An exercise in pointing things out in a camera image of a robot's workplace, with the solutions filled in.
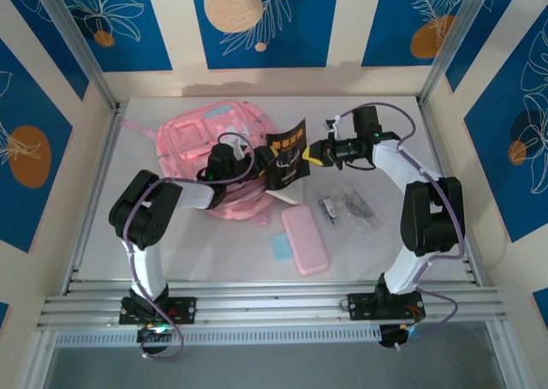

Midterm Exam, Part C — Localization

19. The black snack packet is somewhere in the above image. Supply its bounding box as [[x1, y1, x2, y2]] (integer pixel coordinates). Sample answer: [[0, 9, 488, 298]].
[[264, 117, 313, 206]]

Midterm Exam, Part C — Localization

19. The pink backpack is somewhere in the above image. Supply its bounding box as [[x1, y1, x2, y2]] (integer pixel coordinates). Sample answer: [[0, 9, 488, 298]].
[[122, 100, 277, 227]]

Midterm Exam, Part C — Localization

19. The clear bag with dark items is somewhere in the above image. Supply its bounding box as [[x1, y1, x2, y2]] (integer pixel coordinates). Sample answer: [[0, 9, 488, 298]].
[[336, 186, 383, 232]]

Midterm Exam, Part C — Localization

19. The light blue eraser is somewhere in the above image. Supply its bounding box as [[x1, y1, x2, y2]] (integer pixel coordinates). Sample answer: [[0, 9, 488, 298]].
[[269, 231, 295, 262]]

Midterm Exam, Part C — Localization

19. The pink pencil case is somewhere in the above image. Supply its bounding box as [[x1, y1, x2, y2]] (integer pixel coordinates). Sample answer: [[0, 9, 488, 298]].
[[280, 204, 331, 278]]

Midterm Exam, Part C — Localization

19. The black base electronics box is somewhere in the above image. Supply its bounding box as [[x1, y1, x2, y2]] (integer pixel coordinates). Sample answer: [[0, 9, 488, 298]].
[[378, 323, 419, 350], [136, 325, 175, 356]]

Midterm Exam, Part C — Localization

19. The aluminium side rail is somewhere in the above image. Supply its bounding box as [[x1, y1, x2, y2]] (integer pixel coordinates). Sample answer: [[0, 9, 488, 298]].
[[63, 100, 128, 298], [415, 99, 485, 286]]

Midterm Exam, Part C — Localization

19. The aluminium front rail beam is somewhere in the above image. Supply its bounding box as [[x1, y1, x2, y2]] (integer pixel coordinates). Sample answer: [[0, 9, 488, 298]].
[[36, 279, 509, 333]]

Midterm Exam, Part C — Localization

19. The aluminium corner post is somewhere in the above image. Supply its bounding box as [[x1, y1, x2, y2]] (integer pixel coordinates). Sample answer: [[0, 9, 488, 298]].
[[30, 0, 121, 111], [417, 0, 502, 110]]

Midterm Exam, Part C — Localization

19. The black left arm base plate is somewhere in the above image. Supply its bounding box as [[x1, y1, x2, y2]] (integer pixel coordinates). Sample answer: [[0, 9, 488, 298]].
[[118, 296, 198, 326]]

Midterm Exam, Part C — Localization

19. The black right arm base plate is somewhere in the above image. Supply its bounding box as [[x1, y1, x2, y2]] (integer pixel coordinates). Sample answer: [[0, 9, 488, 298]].
[[347, 291, 426, 321]]

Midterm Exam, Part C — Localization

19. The white slotted cable duct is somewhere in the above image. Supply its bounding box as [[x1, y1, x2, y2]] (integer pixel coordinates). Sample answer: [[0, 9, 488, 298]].
[[53, 325, 382, 348]]

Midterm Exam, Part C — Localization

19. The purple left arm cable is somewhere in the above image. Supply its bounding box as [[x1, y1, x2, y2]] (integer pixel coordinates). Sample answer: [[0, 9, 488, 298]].
[[121, 131, 258, 362]]

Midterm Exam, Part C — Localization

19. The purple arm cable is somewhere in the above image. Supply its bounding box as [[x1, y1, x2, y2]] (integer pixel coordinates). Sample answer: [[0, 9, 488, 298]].
[[121, 131, 258, 362], [331, 101, 467, 351]]

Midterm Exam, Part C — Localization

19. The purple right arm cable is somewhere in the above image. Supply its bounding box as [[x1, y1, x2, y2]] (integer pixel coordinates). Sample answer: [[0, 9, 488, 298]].
[[331, 101, 467, 351]]

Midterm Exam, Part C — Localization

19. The aluminium frame leg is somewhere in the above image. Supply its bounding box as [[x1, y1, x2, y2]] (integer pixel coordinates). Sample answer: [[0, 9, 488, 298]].
[[23, 331, 59, 389], [485, 320, 530, 389]]

